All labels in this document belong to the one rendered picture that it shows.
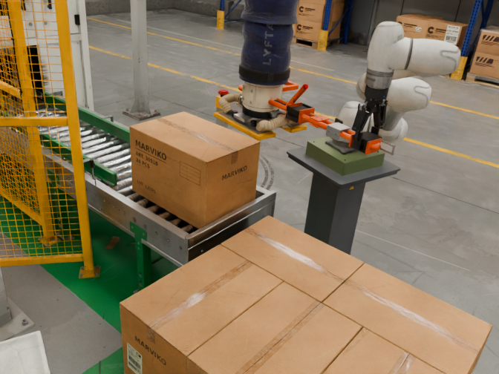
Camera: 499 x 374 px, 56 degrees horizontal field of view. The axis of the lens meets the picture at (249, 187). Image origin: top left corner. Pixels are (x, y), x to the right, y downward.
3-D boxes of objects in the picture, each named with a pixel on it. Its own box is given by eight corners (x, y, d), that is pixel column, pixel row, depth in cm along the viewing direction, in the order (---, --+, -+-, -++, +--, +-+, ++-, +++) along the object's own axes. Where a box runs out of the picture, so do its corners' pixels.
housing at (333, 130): (324, 135, 181) (326, 124, 179) (336, 132, 185) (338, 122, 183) (338, 141, 176) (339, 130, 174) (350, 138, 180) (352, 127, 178)
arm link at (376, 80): (361, 67, 159) (358, 84, 162) (382, 74, 153) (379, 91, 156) (378, 65, 164) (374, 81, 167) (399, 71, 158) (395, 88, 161)
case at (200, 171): (131, 190, 271) (128, 125, 252) (183, 171, 299) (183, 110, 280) (204, 232, 238) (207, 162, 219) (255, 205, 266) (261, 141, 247)
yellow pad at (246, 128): (213, 116, 220) (213, 105, 217) (230, 113, 225) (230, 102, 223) (258, 141, 197) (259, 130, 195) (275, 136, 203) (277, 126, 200)
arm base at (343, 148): (342, 136, 294) (344, 128, 291) (366, 150, 277) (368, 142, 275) (319, 139, 285) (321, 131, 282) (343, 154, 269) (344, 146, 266)
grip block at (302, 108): (284, 118, 195) (285, 105, 192) (300, 114, 201) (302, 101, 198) (297, 125, 190) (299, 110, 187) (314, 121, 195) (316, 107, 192)
